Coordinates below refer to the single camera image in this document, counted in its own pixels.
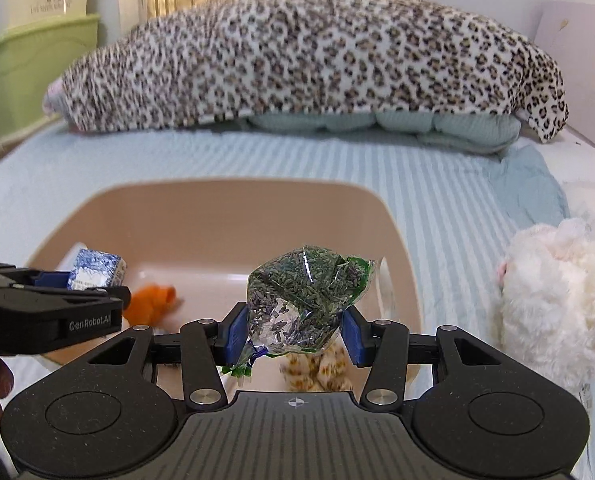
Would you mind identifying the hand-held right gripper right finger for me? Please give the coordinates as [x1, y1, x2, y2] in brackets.
[341, 305, 509, 407]

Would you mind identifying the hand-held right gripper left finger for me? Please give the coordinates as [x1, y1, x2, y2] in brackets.
[80, 302, 251, 409]

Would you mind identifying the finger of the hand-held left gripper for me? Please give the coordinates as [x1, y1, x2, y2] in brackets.
[0, 285, 132, 356]
[0, 260, 73, 294]

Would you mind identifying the blue and white patterned box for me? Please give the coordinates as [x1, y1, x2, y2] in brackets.
[66, 248, 128, 291]

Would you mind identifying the clear bag of dried lavender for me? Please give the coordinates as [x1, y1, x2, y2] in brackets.
[220, 244, 377, 379]

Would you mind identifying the beige plastic basin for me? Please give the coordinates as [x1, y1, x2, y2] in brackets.
[24, 178, 425, 397]

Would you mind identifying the small leopard print plush toy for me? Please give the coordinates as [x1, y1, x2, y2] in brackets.
[279, 342, 355, 394]

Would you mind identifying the orange plush toy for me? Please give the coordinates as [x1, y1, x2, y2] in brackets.
[122, 283, 184, 329]

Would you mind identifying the striped light blue bedsheet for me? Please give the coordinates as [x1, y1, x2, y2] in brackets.
[0, 119, 595, 480]

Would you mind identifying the white fluffy plush toy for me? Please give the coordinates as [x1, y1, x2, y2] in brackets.
[494, 217, 595, 392]

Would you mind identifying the light blue folded quilt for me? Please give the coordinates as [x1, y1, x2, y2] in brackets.
[211, 109, 524, 154]

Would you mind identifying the green plastic storage bin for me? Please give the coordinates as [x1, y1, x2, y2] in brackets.
[0, 12, 102, 147]

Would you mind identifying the plain light blue cloth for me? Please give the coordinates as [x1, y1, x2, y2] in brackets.
[486, 142, 571, 227]

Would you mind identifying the leopard print blanket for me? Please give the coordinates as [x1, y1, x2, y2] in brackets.
[42, 0, 570, 145]

